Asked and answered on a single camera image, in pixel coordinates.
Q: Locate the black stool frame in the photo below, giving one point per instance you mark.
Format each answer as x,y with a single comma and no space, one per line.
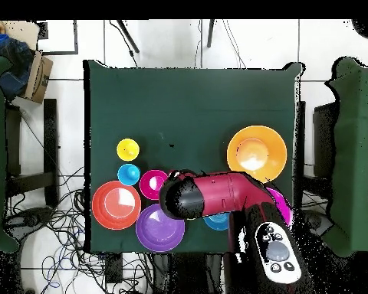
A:
50,147

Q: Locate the white panel black frame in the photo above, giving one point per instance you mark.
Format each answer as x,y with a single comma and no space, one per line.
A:
56,36

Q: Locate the blue bowl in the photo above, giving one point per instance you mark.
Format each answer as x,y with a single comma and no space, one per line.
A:
217,222

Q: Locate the blue fabric bundle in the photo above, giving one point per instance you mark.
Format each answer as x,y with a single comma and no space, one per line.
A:
12,61

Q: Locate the brown cardboard box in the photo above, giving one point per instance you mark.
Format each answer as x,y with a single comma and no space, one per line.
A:
38,76

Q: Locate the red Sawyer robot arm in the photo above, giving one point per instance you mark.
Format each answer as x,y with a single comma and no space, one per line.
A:
220,193

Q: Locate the yellow cup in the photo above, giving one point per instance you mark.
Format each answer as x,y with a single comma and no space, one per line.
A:
128,149

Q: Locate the purple bowl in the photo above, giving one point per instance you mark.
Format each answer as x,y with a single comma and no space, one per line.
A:
159,232

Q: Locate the large orange bowl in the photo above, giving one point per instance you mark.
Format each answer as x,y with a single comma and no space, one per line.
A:
256,150

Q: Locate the black pedestal foot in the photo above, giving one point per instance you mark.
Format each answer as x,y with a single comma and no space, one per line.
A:
317,222
30,217

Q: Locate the blue cup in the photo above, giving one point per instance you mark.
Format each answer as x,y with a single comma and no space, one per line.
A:
128,174

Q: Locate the small crimson bowl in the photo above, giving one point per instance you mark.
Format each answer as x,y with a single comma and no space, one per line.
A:
150,184

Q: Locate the red-orange bowl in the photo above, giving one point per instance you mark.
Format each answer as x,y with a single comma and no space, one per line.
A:
116,204

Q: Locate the dark green tablecloth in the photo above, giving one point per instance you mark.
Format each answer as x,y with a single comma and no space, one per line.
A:
187,107

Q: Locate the large pink bowl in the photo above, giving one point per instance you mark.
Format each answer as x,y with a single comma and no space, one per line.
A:
282,203

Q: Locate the black tripod leg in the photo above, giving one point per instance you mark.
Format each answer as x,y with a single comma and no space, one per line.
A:
127,35
210,33

